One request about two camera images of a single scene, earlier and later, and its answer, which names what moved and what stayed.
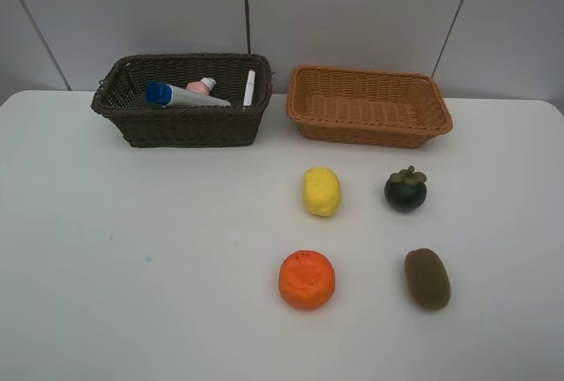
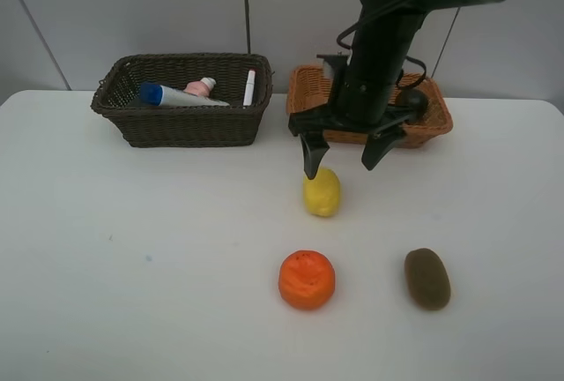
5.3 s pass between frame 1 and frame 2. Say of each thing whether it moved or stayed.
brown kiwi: stayed
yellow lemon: stayed
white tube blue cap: stayed
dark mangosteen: moved
